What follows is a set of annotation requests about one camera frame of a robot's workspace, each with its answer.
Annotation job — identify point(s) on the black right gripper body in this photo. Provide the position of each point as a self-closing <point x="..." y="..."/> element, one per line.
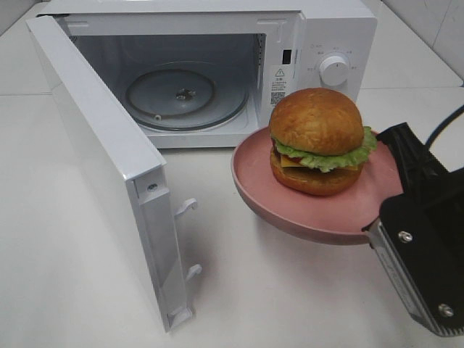
<point x="438" y="203"/>

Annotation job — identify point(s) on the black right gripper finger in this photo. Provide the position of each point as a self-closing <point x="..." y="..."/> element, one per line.
<point x="416" y="165"/>

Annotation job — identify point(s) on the pink plate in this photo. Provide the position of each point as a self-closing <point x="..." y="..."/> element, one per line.
<point x="337" y="219"/>

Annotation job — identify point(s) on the burger with lettuce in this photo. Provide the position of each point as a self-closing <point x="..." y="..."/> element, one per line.
<point x="320" y="144"/>

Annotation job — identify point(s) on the white microwave door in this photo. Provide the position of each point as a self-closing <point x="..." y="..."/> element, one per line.
<point x="123" y="168"/>

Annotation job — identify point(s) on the white upper microwave knob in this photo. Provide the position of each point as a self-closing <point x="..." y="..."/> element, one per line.
<point x="334" y="69"/>

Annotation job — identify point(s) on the white microwave oven body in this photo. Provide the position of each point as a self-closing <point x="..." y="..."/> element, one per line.
<point x="277" y="46"/>

